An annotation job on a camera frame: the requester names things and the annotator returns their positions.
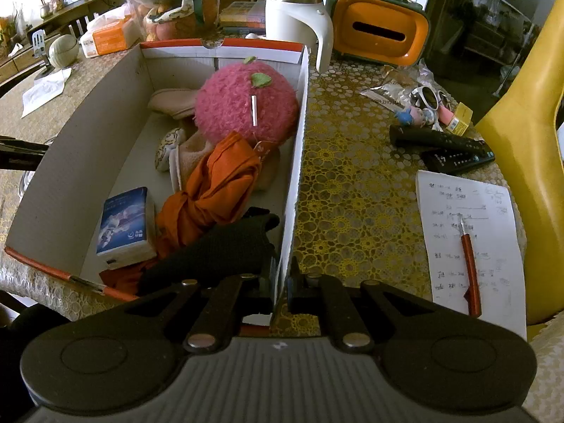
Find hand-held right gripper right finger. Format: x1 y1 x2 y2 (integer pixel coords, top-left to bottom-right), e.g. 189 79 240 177
286 258 447 355

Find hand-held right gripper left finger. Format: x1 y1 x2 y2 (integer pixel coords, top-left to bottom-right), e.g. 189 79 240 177
114 258 278 355

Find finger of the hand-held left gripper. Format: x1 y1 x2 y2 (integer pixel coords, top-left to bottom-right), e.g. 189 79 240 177
0 153 45 172
0 136 50 154

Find dark cloth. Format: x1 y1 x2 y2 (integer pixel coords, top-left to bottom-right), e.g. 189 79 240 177
139 207 281 298

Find white cardboard box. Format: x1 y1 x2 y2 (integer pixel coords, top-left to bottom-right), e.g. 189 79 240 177
4 37 311 313

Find blue tissue packet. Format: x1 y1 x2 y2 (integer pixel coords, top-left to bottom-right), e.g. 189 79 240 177
96 186 158 270

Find orange cloth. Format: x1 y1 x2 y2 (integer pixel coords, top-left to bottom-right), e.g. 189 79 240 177
100 131 263 301

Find patterned cream pouch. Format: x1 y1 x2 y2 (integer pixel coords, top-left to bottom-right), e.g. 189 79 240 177
154 127 186 172

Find crumpled white paper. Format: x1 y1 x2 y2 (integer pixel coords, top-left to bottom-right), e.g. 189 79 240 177
21 68 72 119

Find round ribbed ceramic jar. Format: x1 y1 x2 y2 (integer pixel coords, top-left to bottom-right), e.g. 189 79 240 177
48 34 81 70

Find grey phone stand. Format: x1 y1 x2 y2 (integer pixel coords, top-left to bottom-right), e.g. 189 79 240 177
30 30 50 75

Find dark wooden chair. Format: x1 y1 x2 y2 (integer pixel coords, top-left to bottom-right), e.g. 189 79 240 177
66 11 104 38

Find orange white tissue pack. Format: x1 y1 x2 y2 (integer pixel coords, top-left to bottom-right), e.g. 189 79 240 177
79 13 142 58

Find beige plush slipper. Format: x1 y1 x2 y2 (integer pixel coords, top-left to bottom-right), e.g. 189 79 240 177
170 130 283 192
147 88 199 119

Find red pen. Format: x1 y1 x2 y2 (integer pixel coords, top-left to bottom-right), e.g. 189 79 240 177
459 218 482 318

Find pink plush apple toy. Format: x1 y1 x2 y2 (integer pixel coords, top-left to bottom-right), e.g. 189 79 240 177
194 55 300 151

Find plastic bag of fruit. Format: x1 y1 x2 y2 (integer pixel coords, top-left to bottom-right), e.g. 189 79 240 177
114 0 221 42

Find white handwritten paper sheet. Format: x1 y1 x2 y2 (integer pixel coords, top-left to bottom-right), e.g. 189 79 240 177
415 170 528 342

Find black remote control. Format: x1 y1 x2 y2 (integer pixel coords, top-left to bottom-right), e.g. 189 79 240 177
389 124 490 153
421 147 496 174

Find small pig figurine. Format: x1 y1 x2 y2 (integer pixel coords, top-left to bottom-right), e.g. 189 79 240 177
394 106 437 129

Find silver foil packet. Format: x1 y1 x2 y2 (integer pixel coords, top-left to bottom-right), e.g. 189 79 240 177
359 67 424 106

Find white sunglasses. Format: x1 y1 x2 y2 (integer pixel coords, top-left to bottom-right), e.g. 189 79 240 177
409 86 450 111

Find small yellow box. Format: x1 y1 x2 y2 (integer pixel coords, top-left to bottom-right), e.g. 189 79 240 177
445 102 474 136

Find stack of colourful books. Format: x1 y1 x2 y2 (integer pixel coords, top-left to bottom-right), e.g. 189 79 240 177
219 1 267 31

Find white electric kettle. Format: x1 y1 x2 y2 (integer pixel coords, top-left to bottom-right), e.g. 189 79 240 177
264 0 334 73

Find yellow giraffe figure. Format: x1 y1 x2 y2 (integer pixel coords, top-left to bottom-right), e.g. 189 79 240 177
473 9 564 326

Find orange green desk organizer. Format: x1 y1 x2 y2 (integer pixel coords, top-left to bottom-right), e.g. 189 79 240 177
325 0 430 68

